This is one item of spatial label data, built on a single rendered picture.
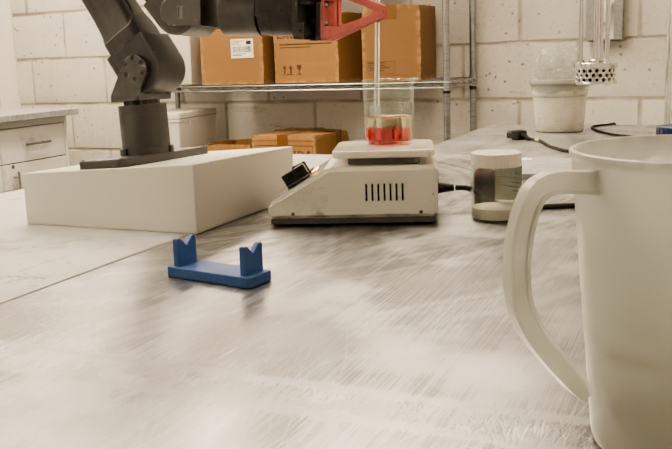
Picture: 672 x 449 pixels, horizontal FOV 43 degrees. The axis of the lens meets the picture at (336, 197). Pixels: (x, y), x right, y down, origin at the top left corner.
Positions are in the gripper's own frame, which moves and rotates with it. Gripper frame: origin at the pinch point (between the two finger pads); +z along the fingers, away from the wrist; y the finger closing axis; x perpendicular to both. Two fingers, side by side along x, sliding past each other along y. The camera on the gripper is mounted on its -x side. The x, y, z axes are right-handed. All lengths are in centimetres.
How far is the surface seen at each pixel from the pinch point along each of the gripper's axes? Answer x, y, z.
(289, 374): 24, -52, 6
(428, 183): 19.6, -4.3, 7.0
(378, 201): 21.8, -5.4, 1.3
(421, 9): -8, 221, -34
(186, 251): 22.9, -29.6, -11.6
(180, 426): 24, -61, 3
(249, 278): 23.8, -33.6, -3.8
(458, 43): 4, 252, -24
